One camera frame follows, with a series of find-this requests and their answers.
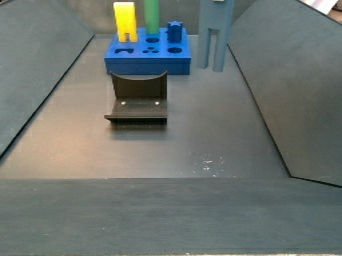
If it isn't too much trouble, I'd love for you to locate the green cylinder peg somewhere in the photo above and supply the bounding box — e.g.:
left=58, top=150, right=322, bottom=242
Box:
left=145, top=0, right=159, bottom=34

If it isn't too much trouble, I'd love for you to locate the light blue square-circle object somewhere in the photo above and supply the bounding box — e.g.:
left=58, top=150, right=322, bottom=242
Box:
left=197, top=0, right=234, bottom=72

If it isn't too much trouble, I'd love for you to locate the blue foam peg block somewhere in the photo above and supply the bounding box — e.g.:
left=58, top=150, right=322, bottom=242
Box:
left=105, top=28, right=192, bottom=75

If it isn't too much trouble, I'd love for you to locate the dark blue star peg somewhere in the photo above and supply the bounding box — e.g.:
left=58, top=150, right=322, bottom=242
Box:
left=167, top=21, right=184, bottom=43

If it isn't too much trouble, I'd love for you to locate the yellow square peg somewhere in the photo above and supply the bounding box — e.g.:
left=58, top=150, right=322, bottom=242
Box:
left=114, top=2, right=138, bottom=42

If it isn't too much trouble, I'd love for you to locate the black curved fixture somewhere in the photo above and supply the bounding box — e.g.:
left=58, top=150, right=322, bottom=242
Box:
left=105, top=72, right=169, bottom=123

